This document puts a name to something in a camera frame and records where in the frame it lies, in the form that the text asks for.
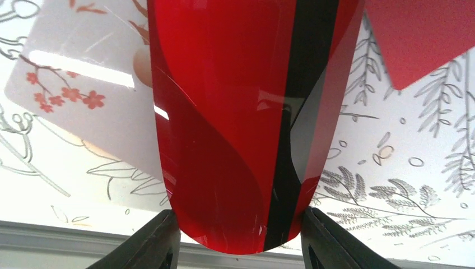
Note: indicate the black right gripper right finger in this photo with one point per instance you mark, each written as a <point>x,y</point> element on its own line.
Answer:
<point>327,245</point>

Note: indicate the white floral card bottom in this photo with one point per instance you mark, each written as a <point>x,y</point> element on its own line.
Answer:
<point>86,68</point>

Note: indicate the red card black stripe bottom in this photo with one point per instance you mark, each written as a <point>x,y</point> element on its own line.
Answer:
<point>252,93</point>

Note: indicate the aluminium front rail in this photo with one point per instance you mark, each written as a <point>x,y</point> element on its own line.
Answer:
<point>25,245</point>

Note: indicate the red card black stripe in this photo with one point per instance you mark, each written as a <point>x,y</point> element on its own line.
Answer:
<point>252,93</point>
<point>417,37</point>

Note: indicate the red card black stripe right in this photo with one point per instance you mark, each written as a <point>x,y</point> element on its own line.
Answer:
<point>417,37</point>

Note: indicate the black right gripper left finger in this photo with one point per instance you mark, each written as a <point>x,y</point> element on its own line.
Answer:
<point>155,245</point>

